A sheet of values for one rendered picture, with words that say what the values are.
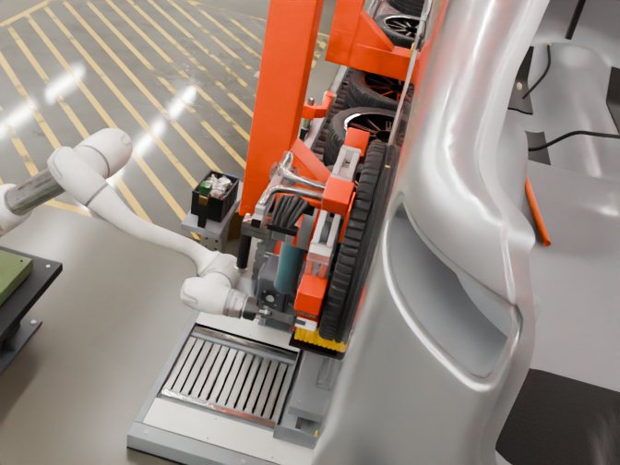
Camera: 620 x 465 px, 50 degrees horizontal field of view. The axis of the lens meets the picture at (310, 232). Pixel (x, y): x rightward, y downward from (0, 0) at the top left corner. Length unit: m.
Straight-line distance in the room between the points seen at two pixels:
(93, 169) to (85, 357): 0.96
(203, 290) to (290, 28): 0.93
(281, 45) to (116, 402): 1.45
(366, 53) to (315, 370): 2.41
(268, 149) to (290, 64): 0.36
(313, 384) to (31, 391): 1.05
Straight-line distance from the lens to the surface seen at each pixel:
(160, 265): 3.26
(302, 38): 2.35
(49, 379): 2.77
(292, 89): 2.42
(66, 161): 2.12
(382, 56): 4.37
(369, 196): 1.85
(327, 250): 1.87
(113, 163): 2.19
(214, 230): 2.75
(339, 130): 3.60
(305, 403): 2.45
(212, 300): 2.10
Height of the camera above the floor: 2.08
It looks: 35 degrees down
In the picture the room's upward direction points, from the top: 13 degrees clockwise
